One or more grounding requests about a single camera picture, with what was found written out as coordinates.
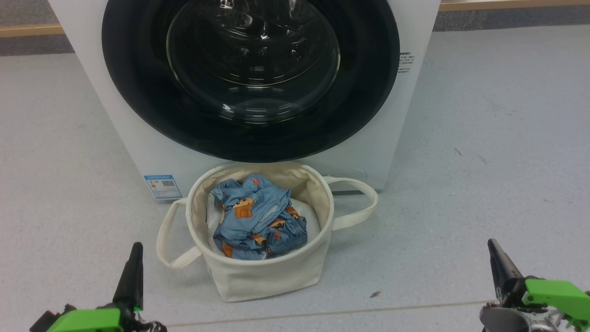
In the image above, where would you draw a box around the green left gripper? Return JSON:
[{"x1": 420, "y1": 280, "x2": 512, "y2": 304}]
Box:
[{"x1": 46, "y1": 242, "x2": 167, "y2": 332}]

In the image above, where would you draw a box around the white pillow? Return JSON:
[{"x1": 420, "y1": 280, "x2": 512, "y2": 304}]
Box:
[{"x1": 206, "y1": 193, "x2": 321, "y2": 259}]

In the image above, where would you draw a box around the white front-load washing machine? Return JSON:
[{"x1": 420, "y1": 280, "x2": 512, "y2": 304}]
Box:
[{"x1": 48, "y1": 0, "x2": 442, "y2": 200}]

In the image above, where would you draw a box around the cream canvas laundry basket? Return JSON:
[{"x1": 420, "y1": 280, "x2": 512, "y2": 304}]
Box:
[{"x1": 156, "y1": 161, "x2": 378, "y2": 303}]

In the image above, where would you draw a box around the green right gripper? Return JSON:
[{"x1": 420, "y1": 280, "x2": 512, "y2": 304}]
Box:
[{"x1": 488, "y1": 239, "x2": 590, "y2": 330}]

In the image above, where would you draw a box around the round glass washer door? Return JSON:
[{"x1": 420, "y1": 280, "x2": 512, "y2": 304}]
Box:
[{"x1": 101, "y1": 0, "x2": 401, "y2": 163}]

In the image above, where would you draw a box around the blue energy label sticker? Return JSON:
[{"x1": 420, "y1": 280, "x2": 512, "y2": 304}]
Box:
[{"x1": 143, "y1": 174, "x2": 183, "y2": 201}]

